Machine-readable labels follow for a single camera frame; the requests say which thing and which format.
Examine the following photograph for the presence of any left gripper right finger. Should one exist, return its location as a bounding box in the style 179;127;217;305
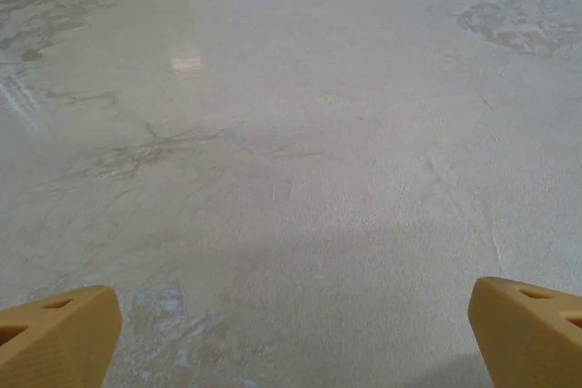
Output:
469;275;582;388

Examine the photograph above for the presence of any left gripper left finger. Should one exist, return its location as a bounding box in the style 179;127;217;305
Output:
0;284;123;388

